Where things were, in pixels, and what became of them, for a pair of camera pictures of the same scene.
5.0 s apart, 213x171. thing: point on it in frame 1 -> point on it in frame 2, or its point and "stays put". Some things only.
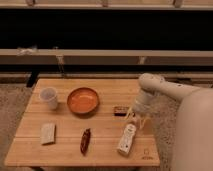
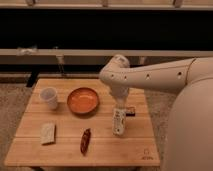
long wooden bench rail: [106, 57] stays put
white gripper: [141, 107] -> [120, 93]
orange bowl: [83, 100] stays put
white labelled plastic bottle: [126, 141] -> [119, 117]
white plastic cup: [49, 94] stays put
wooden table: [81, 122] stays put
